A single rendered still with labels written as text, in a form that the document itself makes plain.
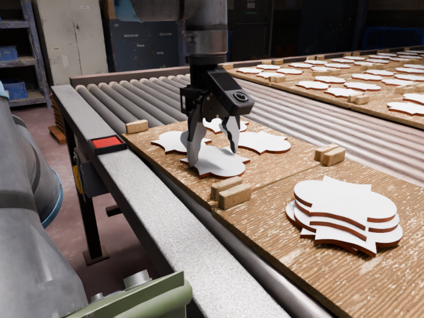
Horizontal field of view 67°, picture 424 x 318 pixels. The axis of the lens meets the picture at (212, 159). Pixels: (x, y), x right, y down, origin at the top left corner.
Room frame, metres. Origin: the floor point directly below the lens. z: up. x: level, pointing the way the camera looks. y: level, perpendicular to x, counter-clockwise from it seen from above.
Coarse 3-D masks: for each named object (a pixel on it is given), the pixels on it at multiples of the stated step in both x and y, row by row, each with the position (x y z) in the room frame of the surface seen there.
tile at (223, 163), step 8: (200, 152) 0.63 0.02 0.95; (208, 152) 0.63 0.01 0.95; (216, 152) 0.63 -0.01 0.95; (224, 152) 0.63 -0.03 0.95; (232, 152) 0.64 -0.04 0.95; (184, 160) 0.59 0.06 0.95; (200, 160) 0.59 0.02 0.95; (208, 160) 0.59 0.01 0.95; (216, 160) 0.59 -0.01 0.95; (224, 160) 0.60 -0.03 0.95; (232, 160) 0.60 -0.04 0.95; (240, 160) 0.60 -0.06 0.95; (248, 160) 0.60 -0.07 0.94; (200, 168) 0.56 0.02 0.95; (208, 168) 0.56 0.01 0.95; (216, 168) 0.56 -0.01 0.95; (224, 168) 0.56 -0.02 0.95; (232, 168) 0.56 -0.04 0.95; (240, 168) 0.56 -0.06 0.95; (200, 176) 0.54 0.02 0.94; (216, 176) 0.54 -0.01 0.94; (224, 176) 0.53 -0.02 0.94; (232, 176) 0.54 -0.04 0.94; (240, 176) 0.55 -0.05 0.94
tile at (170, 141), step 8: (160, 136) 0.74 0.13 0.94; (168, 136) 0.74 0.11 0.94; (176, 136) 0.74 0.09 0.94; (152, 144) 0.71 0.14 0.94; (160, 144) 0.69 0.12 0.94; (168, 144) 0.69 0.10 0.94; (176, 144) 0.69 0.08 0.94; (168, 152) 0.66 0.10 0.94; (176, 152) 0.66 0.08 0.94; (184, 152) 0.65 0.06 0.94
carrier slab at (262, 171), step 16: (160, 128) 0.83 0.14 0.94; (176, 128) 0.83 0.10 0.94; (256, 128) 0.83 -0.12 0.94; (128, 144) 0.75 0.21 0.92; (144, 144) 0.71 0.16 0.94; (208, 144) 0.71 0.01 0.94; (224, 144) 0.71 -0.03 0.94; (304, 144) 0.71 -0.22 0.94; (160, 160) 0.62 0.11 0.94; (176, 160) 0.62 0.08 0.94; (256, 160) 0.62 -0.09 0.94; (272, 160) 0.62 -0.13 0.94; (288, 160) 0.62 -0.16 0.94; (304, 160) 0.62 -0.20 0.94; (176, 176) 0.55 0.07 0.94; (192, 176) 0.55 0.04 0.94; (208, 176) 0.55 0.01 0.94; (256, 176) 0.55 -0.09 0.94; (272, 176) 0.55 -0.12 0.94; (288, 176) 0.55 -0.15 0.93; (192, 192) 0.49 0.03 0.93; (208, 192) 0.49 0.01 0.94; (208, 208) 0.45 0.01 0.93
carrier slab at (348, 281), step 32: (256, 192) 0.49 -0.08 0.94; (288, 192) 0.49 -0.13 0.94; (384, 192) 0.49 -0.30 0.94; (416, 192) 0.49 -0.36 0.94; (224, 224) 0.41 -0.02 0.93; (256, 224) 0.40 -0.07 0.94; (288, 224) 0.40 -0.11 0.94; (416, 224) 0.40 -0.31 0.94; (288, 256) 0.33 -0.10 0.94; (320, 256) 0.33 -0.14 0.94; (352, 256) 0.33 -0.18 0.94; (384, 256) 0.33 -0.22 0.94; (416, 256) 0.33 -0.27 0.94; (320, 288) 0.27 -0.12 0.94; (352, 288) 0.27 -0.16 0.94; (384, 288) 0.27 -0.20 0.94; (416, 288) 0.27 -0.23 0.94
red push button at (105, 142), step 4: (96, 140) 0.76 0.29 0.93; (100, 140) 0.76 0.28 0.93; (104, 140) 0.76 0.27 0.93; (108, 140) 0.76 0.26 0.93; (112, 140) 0.76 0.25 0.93; (116, 140) 0.76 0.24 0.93; (96, 144) 0.73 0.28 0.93; (100, 144) 0.73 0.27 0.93; (104, 144) 0.73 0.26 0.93; (108, 144) 0.73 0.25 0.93; (112, 144) 0.73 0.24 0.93
